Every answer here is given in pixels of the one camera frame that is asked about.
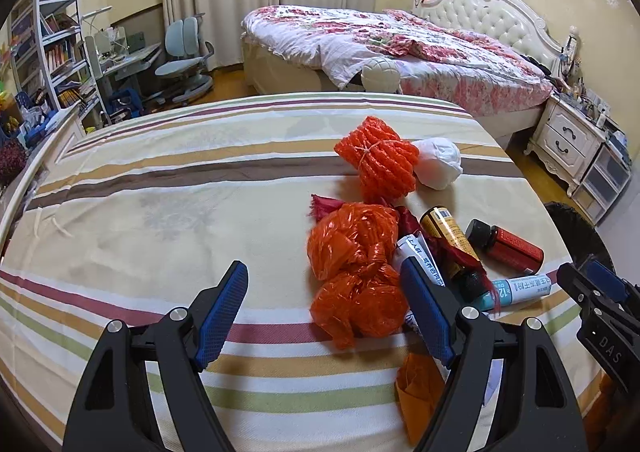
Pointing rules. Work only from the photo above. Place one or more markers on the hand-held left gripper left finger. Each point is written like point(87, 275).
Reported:
point(225, 312)

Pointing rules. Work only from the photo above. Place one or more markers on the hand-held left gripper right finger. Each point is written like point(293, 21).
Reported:
point(427, 307)

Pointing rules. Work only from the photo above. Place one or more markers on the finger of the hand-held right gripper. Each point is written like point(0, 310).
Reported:
point(606, 278)
point(577, 284)

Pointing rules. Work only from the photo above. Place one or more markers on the white and teal tube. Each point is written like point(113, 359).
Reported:
point(525, 288)

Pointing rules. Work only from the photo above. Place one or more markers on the red bottle with black cap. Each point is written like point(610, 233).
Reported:
point(515, 247)

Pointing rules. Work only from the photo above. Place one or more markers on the orange plastic bag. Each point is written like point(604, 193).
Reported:
point(350, 252)

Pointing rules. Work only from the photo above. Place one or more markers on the white blue-text tube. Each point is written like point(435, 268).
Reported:
point(420, 252)

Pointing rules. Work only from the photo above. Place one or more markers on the yellow bottle with black cap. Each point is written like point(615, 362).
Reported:
point(445, 227)

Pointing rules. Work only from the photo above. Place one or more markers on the orange paper bag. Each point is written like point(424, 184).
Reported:
point(417, 397)

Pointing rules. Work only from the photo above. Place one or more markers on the clear plastic drawer unit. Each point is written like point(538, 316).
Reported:
point(600, 182)

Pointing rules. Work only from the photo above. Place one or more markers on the striped bed sheet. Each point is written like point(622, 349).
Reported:
point(200, 212)

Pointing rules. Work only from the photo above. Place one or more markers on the white carved nightstand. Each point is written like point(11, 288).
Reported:
point(565, 132)

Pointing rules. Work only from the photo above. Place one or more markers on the orange foam fruit net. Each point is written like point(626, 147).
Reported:
point(380, 157)

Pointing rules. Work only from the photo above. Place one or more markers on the clutter of small toiletries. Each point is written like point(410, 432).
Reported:
point(585, 97)

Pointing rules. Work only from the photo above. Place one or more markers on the blue stool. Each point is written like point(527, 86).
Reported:
point(125, 102)

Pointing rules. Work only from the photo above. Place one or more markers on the pink floral quilt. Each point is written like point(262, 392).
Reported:
point(450, 67)

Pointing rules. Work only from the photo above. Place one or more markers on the blue storage box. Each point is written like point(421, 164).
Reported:
point(40, 127)

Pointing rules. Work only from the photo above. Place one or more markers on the dark red dried flowers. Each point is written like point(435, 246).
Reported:
point(10, 162)

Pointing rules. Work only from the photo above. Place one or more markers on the white study desk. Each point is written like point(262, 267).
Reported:
point(135, 60)

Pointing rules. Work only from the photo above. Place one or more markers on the blue-grey desk chair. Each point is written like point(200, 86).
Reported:
point(182, 32)

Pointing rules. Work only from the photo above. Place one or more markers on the white bed with tufted headboard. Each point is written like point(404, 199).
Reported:
point(490, 15)

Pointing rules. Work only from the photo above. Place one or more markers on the rows of books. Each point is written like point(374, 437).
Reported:
point(60, 52)

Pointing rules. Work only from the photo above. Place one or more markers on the white bookshelf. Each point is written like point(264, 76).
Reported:
point(55, 32)

